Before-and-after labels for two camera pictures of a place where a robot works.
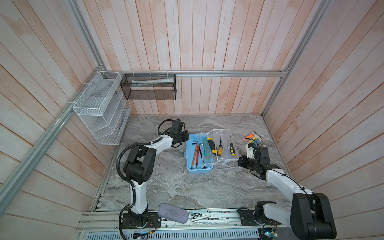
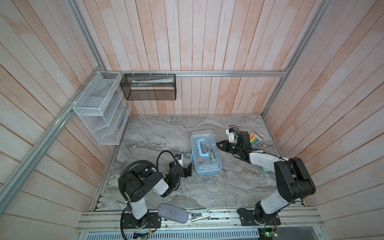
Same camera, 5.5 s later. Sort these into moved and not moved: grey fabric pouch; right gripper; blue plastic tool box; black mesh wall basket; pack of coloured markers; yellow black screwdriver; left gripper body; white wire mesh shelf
Moved: left gripper body; blue plastic tool box; right gripper; yellow black screwdriver
Not moved: pack of coloured markers; grey fabric pouch; white wire mesh shelf; black mesh wall basket
